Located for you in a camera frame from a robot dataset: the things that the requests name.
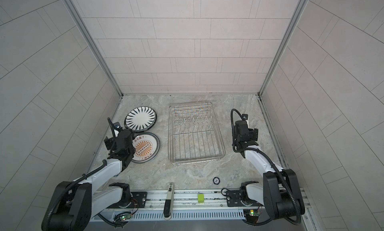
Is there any blue striped white plate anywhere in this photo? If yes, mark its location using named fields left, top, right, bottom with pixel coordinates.
left=124, top=106, right=157, bottom=133

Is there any left green circuit board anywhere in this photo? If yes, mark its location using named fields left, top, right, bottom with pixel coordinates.
left=114, top=212, right=132, bottom=223

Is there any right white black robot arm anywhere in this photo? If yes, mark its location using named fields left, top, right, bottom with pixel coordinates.
left=231, top=120, right=305, bottom=226

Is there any black silver handheld scanner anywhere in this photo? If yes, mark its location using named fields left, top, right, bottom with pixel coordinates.
left=163, top=183, right=175, bottom=220

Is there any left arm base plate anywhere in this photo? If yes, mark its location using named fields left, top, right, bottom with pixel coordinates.
left=118, top=192, right=148, bottom=209

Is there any aluminium front rail frame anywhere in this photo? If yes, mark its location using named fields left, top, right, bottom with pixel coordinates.
left=89, top=187, right=319, bottom=231

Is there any green cube block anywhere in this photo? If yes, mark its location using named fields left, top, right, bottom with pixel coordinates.
left=198, top=194, right=205, bottom=204

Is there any green circuit board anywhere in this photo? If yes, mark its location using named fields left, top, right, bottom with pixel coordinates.
left=114, top=212, right=132, bottom=223
left=243, top=210, right=261, bottom=224

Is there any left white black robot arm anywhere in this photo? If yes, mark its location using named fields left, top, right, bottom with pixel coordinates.
left=41, top=127, right=136, bottom=231

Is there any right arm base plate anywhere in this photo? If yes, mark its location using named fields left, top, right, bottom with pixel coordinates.
left=222, top=189, right=260, bottom=208

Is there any right green circuit board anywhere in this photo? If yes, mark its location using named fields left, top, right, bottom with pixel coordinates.
left=243, top=210, right=261, bottom=224

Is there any metal wire dish rack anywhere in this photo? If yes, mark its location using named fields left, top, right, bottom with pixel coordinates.
left=168, top=102, right=226, bottom=166

